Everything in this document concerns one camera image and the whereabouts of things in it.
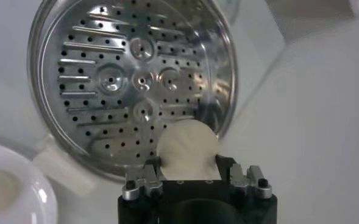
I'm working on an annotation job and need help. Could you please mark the steel steamer basket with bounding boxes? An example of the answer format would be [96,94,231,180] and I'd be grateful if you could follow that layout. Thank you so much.
[26,0,240,197]

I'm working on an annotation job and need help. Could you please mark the white round plate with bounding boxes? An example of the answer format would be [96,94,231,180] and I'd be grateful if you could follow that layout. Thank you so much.
[0,140,59,224]

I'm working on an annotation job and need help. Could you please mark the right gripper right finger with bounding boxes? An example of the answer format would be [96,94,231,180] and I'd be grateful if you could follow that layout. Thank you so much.
[215,154,273,200]

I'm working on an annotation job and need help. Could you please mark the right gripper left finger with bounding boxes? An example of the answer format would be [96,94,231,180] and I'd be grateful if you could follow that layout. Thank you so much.
[121,156,164,201]

